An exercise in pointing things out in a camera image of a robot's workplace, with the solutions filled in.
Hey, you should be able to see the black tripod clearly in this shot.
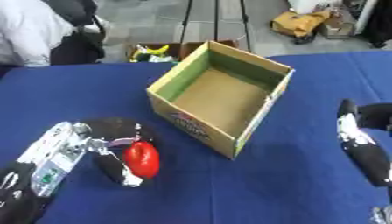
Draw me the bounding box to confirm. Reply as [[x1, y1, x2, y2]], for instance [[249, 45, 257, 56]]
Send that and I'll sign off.
[[178, 0, 255, 53]]

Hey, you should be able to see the person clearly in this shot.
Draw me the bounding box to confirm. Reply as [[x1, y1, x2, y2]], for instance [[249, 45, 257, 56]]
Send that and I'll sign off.
[[0, 0, 110, 77]]

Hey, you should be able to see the small cardboard box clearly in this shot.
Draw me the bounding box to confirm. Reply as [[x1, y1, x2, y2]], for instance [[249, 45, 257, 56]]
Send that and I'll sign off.
[[319, 14, 357, 40]]

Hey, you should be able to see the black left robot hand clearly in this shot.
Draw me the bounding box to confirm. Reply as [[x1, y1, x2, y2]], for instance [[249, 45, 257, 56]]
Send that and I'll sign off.
[[73, 116, 157, 188]]

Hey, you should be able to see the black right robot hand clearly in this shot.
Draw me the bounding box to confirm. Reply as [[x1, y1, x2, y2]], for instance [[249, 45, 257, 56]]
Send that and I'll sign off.
[[335, 98, 392, 188]]

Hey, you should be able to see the yellow bag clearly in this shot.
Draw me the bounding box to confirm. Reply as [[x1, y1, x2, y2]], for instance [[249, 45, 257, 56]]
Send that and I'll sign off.
[[269, 10, 334, 46]]

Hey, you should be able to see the tan cardboard box green inside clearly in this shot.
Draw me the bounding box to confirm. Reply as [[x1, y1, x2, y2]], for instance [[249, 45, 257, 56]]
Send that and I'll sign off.
[[145, 40, 296, 160]]

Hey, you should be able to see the brown cardboard box with toys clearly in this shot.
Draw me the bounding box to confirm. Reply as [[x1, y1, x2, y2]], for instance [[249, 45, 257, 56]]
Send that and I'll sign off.
[[123, 39, 241, 64]]

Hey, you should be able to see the red toy fruit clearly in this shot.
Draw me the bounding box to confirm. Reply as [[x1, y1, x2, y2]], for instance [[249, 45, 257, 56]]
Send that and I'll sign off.
[[121, 141, 163, 179]]

